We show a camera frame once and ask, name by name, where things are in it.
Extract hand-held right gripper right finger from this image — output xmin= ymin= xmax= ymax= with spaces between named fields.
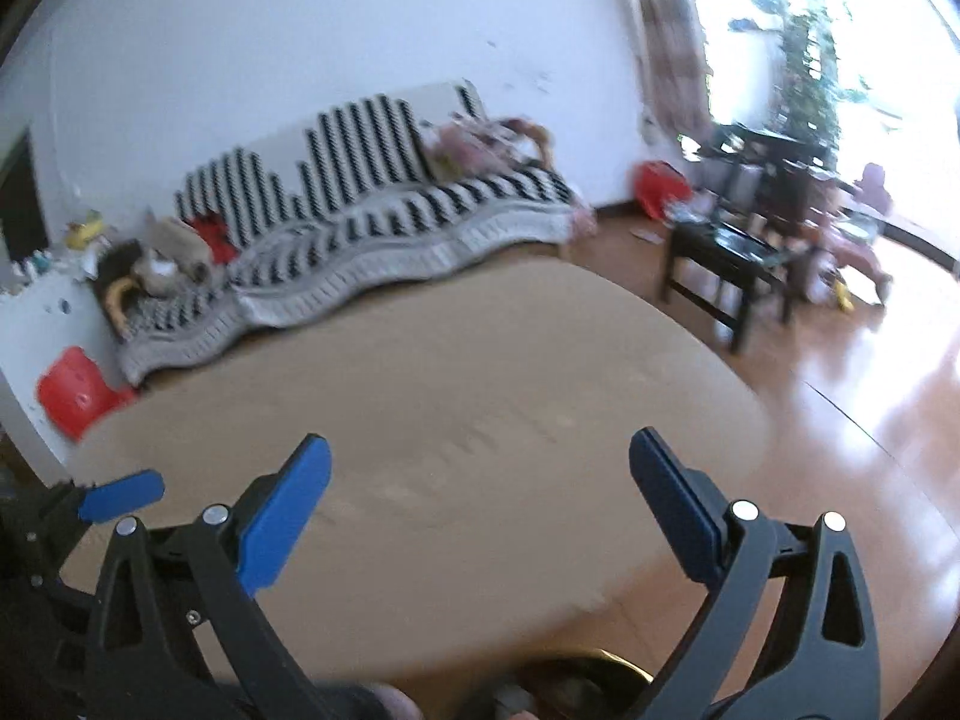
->
xmin=628 ymin=427 xmax=884 ymax=720

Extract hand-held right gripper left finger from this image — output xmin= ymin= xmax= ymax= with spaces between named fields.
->
xmin=82 ymin=433 xmax=335 ymax=720

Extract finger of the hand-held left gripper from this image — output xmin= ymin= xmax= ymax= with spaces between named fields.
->
xmin=41 ymin=469 xmax=167 ymax=537

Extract black bin with gold rim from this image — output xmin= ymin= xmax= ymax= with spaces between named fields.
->
xmin=457 ymin=649 xmax=661 ymax=720

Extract red plastic stool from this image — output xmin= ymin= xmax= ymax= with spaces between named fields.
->
xmin=36 ymin=346 xmax=140 ymax=442

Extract round wooden table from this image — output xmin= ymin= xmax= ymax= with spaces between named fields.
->
xmin=56 ymin=255 xmax=777 ymax=691

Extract white cabinet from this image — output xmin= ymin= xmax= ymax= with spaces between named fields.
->
xmin=0 ymin=262 xmax=132 ymax=481

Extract person's leg in dark jeans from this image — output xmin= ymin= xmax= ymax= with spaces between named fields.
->
xmin=315 ymin=681 xmax=425 ymax=720

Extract black coffee table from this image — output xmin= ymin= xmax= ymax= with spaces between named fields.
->
xmin=660 ymin=219 xmax=822 ymax=355

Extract beige stuffed toy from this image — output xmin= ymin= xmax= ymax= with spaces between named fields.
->
xmin=131 ymin=210 xmax=215 ymax=297

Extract yellow toy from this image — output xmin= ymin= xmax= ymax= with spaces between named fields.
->
xmin=64 ymin=211 xmax=106 ymax=250

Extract red cushion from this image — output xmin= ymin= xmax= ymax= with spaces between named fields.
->
xmin=186 ymin=214 xmax=241 ymax=267

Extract red bag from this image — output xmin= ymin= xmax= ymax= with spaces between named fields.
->
xmin=630 ymin=161 xmax=695 ymax=222

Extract pink ride-on toy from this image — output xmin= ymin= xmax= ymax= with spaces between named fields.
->
xmin=814 ymin=161 xmax=897 ymax=308

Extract dark wooden chair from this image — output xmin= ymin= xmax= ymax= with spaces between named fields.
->
xmin=705 ymin=124 xmax=837 ymax=241

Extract sofa with striped cover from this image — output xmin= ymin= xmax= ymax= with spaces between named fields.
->
xmin=116 ymin=79 xmax=597 ymax=387

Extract patterned curtain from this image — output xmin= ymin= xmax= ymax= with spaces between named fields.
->
xmin=619 ymin=0 xmax=713 ymax=143

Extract green potted plant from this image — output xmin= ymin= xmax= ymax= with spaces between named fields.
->
xmin=731 ymin=0 xmax=875 ymax=158

